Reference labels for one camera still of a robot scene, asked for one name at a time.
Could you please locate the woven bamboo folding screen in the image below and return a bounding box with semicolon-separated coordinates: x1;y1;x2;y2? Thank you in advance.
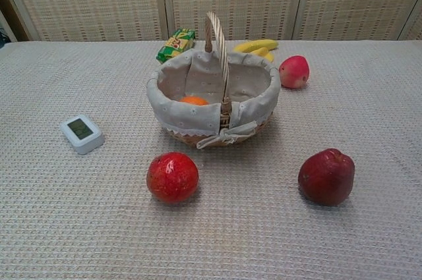
0;0;422;42

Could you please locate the bright red pomegranate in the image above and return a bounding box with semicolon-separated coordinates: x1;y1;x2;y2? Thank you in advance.
146;152;200;204

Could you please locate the dark red apple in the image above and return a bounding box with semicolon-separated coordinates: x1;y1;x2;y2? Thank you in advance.
297;148;356;208

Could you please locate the orange fruit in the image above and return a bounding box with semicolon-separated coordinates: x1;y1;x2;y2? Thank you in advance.
179;96;210;107

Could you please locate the pink red peach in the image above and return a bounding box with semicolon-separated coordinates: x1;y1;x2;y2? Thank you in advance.
278;55;311;89

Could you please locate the woven grey tablecloth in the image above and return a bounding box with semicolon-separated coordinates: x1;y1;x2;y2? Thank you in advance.
0;40;422;280

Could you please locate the white digital thermometer clock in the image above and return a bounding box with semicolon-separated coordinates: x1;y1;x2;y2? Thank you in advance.
59;114;106;155

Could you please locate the yellow banana bunch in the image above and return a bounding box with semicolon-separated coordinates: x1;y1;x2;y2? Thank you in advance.
232;38;279;63

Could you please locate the green yellow snack packet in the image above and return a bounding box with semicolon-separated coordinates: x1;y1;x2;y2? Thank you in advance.
156;28;196;65

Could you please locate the wicker basket with cloth liner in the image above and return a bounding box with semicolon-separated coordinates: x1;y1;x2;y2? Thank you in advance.
146;11;282;150

